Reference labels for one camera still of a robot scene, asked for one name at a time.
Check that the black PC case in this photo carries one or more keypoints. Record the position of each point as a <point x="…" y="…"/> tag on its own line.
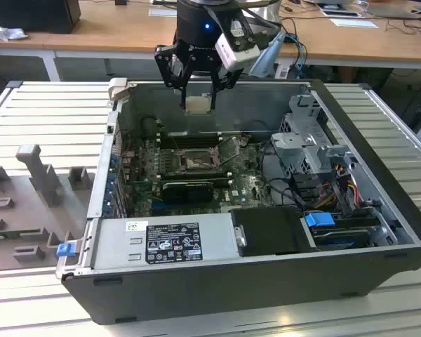
<point x="196" y="291"/>

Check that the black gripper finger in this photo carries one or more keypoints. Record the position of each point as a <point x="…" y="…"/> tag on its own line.
<point x="168" y="66"/>
<point x="228" y="79"/>

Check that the white paper sheet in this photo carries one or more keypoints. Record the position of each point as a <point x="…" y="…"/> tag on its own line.
<point x="161" y="11"/>

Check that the metal cage bracket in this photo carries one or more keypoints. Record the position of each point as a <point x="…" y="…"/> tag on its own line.
<point x="287" y="144"/>

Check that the blue disk carrier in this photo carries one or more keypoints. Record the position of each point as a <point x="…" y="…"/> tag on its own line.
<point x="319" y="220"/>

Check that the black graphics card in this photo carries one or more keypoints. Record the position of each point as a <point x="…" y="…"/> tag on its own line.
<point x="186" y="192"/>

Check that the black box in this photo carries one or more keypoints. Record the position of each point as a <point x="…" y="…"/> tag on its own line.
<point x="31" y="14"/>

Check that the green motherboard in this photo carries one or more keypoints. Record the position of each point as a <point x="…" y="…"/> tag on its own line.
<point x="245" y="189"/>

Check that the green RAM stick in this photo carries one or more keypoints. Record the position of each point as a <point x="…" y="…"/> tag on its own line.
<point x="7" y="234"/>

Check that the white labelled box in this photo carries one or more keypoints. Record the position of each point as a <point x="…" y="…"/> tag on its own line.
<point x="282" y="72"/>

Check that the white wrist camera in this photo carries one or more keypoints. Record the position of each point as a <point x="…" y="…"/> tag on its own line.
<point x="231" y="56"/>

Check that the blue slot clip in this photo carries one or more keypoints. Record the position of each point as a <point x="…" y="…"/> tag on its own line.
<point x="107" y="208"/>
<point x="111" y="176"/>
<point x="115" y="160"/>
<point x="109" y="192"/>

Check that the blue latch tab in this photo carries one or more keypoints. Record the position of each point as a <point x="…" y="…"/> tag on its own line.
<point x="66" y="250"/>

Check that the metal drive cage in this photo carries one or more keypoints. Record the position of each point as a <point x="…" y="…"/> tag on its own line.
<point x="312" y="154"/>

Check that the silver coin battery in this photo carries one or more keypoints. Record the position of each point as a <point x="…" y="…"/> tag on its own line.
<point x="244" y="140"/>

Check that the blue expansion slot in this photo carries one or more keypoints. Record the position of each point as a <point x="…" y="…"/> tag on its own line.
<point x="156" y="203"/>

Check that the silver CPU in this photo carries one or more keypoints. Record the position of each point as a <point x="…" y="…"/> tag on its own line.
<point x="198" y="104"/>

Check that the beige case latch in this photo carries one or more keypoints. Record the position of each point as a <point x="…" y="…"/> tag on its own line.
<point x="118" y="87"/>

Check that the pale blue teach pendant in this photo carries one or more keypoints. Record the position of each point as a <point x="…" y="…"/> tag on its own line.
<point x="268" y="61"/>

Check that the black plastic bay frame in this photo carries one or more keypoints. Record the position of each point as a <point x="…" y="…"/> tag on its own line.
<point x="301" y="186"/>

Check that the crumpled white paper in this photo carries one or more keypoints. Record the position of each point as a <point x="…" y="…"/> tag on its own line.
<point x="7" y="33"/>

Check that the grey parts rack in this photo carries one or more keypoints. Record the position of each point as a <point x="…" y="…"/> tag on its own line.
<point x="21" y="207"/>

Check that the hard disk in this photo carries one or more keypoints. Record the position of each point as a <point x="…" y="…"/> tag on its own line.
<point x="337" y="240"/>

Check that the grey power supply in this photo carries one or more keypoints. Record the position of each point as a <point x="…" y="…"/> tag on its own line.
<point x="112" y="242"/>

